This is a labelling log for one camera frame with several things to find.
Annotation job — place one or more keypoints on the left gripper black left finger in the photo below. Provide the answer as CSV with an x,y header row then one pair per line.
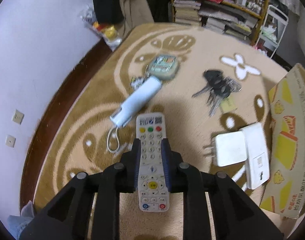
x,y
88,205

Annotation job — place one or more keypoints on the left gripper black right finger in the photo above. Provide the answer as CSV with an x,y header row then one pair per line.
x,y
234,214

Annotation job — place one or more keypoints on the cardboard box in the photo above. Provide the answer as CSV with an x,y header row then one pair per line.
x,y
285,190

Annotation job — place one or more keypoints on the white TV remote control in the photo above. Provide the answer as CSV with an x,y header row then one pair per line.
x,y
152,191

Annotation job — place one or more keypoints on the bunch of keys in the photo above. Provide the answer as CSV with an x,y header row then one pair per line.
x,y
219,88

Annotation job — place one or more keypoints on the white flat rectangular device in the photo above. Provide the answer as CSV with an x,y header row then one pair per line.
x,y
257,163

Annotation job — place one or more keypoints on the white power adapter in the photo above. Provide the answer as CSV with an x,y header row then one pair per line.
x,y
227,149

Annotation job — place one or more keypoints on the beige patterned carpet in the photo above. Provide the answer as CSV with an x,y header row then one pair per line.
x,y
80,144

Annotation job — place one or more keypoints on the light blue cylindrical device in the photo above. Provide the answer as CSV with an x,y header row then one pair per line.
x,y
131,106

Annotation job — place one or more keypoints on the green cartoon earbuds case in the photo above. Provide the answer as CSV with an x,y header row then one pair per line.
x,y
164,67

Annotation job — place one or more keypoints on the plastic snack bag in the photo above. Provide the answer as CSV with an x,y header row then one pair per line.
x,y
107,32

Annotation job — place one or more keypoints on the white metal rack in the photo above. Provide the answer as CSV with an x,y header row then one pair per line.
x,y
272,31

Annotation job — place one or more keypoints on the wooden bookshelf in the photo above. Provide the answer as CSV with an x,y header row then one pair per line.
x,y
239,18

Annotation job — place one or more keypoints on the stack of books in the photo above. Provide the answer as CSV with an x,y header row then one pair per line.
x,y
187,12

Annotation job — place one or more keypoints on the cartoon dog keychain charm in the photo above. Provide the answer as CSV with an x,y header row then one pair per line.
x,y
136,82

